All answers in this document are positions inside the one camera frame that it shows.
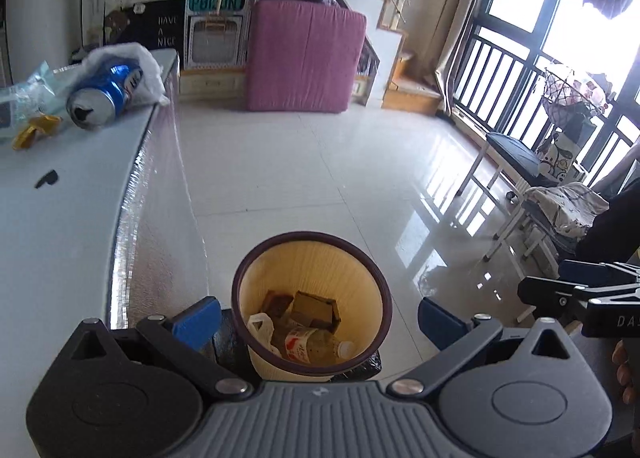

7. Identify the dark cloth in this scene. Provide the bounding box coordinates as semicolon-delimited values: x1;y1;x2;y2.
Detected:
575;188;640;264

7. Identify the black letter board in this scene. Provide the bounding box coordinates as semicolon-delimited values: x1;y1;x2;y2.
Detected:
102;0;188;46

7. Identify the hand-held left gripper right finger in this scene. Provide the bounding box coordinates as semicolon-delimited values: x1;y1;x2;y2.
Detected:
387;297;583;399

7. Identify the blue drink can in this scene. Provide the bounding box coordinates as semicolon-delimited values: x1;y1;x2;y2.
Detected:
66;62;143;130

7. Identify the large white plastic bag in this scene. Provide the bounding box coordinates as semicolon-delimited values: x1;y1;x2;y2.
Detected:
70;42;171;109

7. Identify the wire basket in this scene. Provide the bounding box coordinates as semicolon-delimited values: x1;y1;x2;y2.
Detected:
542;65;613;114

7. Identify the white chair with blue cushion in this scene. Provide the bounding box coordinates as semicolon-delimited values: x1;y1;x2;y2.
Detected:
455;130;546;229

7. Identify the small white plastic bag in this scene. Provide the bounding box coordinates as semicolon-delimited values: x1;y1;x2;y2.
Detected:
246;313;283;358

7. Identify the yellow plastic waste bin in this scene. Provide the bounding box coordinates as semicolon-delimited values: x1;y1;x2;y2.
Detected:
231;232;393;384

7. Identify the teal sign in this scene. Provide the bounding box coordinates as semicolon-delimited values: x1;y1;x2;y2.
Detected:
186;0;247;14

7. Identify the white perforated cabinet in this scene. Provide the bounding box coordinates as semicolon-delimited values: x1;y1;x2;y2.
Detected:
182;0;251;70

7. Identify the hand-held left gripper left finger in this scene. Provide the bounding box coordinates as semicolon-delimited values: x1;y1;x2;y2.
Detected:
57;296;253;399

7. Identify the white metal chair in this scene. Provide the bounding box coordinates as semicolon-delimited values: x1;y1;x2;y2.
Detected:
482;198;566;284

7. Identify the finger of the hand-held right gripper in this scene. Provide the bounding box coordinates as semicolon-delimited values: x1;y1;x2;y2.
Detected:
517;277;640;324
559;260;640;286

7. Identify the clear plastic bottle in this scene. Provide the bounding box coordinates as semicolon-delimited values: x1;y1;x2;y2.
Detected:
284;327;357;364

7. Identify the cream low drawer unit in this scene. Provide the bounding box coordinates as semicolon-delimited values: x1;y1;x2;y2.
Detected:
179;65;248;101

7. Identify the pink folded mattress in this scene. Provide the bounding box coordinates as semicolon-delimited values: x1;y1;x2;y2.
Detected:
245;0;368;114

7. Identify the cartoon paper bag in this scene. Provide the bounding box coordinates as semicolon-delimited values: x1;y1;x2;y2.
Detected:
537;130;578;184

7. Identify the brown cardboard box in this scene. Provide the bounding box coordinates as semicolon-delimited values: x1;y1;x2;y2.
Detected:
291;290;342;329

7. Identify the yellow snack wrapper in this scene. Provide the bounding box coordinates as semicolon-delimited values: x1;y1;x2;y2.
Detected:
12;114;62;151

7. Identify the wooden staircase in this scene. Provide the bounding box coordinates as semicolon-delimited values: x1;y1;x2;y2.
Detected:
340;0;443;114

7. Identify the beige curtain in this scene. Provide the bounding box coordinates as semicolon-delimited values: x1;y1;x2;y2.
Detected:
435;0;501;116

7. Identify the black balcony railing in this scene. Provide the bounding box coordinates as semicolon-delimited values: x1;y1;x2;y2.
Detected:
452;20;640;189

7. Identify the person's right hand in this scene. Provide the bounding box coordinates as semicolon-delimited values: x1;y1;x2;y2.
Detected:
612;340;637;404

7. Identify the white patterned cloth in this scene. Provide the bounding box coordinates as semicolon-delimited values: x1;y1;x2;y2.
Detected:
522;181;611;239

